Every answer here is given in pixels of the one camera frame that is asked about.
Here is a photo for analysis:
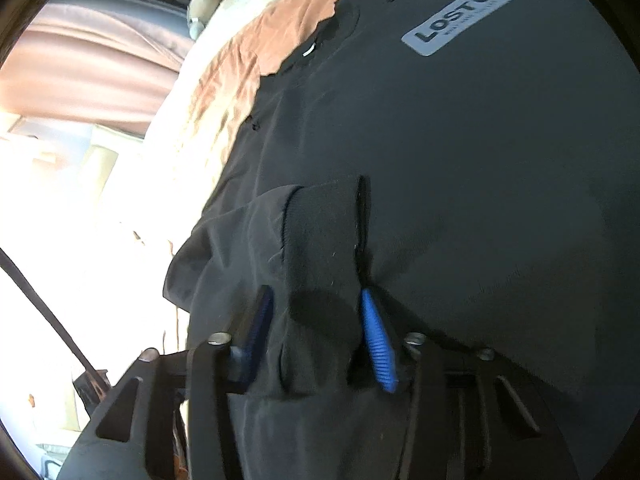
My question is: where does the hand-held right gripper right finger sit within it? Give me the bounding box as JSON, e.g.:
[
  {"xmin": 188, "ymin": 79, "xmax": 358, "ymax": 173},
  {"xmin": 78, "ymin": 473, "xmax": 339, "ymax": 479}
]
[{"xmin": 350, "ymin": 287, "xmax": 583, "ymax": 480}]

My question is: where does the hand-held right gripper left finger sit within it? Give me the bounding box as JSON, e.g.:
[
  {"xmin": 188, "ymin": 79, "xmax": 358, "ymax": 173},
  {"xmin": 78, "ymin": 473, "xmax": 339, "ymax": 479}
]
[{"xmin": 55, "ymin": 285, "xmax": 277, "ymax": 480}]

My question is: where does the black shirt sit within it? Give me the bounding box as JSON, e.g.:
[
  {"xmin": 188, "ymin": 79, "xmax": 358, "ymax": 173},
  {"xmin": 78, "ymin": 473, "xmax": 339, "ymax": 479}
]
[{"xmin": 162, "ymin": 0, "xmax": 640, "ymax": 480}]

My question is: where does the cream blanket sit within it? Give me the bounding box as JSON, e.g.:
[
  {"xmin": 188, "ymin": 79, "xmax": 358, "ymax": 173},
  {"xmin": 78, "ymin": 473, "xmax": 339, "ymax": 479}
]
[{"xmin": 145, "ymin": 0, "xmax": 321, "ymax": 161}]

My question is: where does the brown blanket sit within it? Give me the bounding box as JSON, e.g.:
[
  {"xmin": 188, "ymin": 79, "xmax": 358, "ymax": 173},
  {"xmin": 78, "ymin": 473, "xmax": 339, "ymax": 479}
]
[{"xmin": 172, "ymin": 0, "xmax": 391, "ymax": 176}]

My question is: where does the pink curtain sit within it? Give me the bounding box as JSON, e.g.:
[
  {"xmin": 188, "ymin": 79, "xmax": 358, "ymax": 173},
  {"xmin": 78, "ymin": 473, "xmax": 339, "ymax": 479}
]
[{"xmin": 0, "ymin": 0, "xmax": 188, "ymax": 128}]

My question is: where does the grey stuffed toy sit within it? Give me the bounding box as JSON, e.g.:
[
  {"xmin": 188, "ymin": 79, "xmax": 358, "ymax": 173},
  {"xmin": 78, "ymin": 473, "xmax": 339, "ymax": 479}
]
[{"xmin": 188, "ymin": 0, "xmax": 232, "ymax": 40}]

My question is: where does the black cable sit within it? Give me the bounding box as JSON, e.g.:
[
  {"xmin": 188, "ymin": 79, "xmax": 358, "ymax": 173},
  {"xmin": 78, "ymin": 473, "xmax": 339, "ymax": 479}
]
[{"xmin": 0, "ymin": 246, "xmax": 101, "ymax": 378}]

